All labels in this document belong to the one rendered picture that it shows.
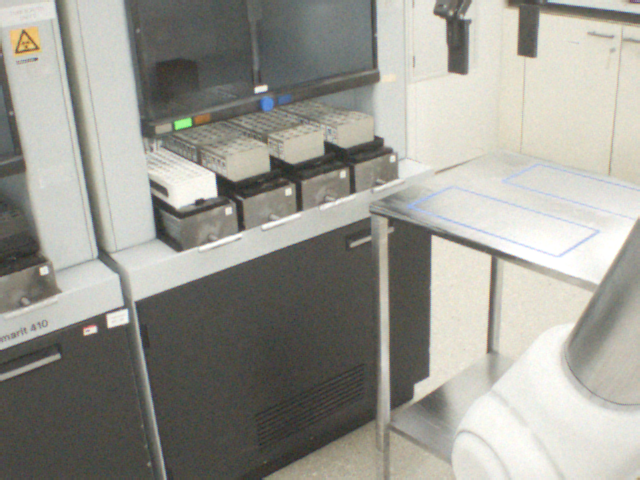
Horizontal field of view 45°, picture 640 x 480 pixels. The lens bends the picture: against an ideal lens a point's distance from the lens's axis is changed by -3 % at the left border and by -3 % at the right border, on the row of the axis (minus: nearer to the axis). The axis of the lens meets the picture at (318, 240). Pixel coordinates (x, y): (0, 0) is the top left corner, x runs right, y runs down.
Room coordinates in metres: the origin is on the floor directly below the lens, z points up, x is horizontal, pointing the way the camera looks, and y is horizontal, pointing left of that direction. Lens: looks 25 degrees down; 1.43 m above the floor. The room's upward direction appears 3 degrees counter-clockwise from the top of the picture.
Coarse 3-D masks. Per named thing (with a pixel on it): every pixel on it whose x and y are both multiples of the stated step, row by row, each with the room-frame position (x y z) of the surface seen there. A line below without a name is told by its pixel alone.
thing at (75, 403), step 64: (0, 0) 1.40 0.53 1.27; (64, 64) 1.46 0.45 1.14; (64, 128) 1.45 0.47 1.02; (64, 192) 1.43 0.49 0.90; (64, 256) 1.42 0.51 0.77; (0, 320) 1.25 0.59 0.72; (64, 320) 1.31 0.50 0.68; (0, 384) 1.23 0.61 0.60; (64, 384) 1.30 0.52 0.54; (128, 384) 1.37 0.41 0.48; (0, 448) 1.21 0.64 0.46; (64, 448) 1.28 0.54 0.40; (128, 448) 1.36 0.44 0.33
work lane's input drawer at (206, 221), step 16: (160, 208) 1.55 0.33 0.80; (192, 208) 1.51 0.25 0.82; (208, 208) 1.52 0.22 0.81; (224, 208) 1.53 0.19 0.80; (160, 224) 1.55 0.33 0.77; (176, 224) 1.48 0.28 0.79; (192, 224) 1.49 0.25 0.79; (208, 224) 1.51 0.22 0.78; (224, 224) 1.53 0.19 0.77; (192, 240) 1.49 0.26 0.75; (208, 240) 1.51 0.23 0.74; (224, 240) 1.48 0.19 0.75
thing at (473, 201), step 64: (448, 192) 1.51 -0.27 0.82; (512, 192) 1.49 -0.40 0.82; (576, 192) 1.47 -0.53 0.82; (384, 256) 1.46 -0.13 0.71; (512, 256) 1.21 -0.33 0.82; (576, 256) 1.19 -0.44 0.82; (384, 320) 1.46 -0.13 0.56; (384, 384) 1.46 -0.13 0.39; (448, 384) 1.60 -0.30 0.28; (384, 448) 1.46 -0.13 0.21; (448, 448) 1.36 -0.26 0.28
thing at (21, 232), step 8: (8, 216) 1.36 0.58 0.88; (16, 216) 1.37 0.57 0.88; (24, 216) 1.37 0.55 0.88; (0, 224) 1.34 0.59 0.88; (8, 224) 1.35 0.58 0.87; (16, 224) 1.36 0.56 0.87; (24, 224) 1.37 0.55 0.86; (0, 232) 1.34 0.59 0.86; (8, 232) 1.35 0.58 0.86; (16, 232) 1.36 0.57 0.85; (24, 232) 1.36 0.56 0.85; (0, 240) 1.34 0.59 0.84; (8, 240) 1.35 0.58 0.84; (16, 240) 1.35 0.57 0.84; (24, 240) 1.36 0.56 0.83; (0, 248) 1.33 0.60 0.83; (8, 248) 1.34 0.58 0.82
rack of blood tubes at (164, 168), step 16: (160, 160) 1.68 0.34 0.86; (176, 160) 1.67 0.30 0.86; (160, 176) 1.58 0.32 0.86; (176, 176) 1.58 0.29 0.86; (192, 176) 1.56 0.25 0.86; (208, 176) 1.56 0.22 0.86; (160, 192) 1.63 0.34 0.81; (176, 192) 1.51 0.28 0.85; (192, 192) 1.53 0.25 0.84; (208, 192) 1.56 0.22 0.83; (176, 208) 1.51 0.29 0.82
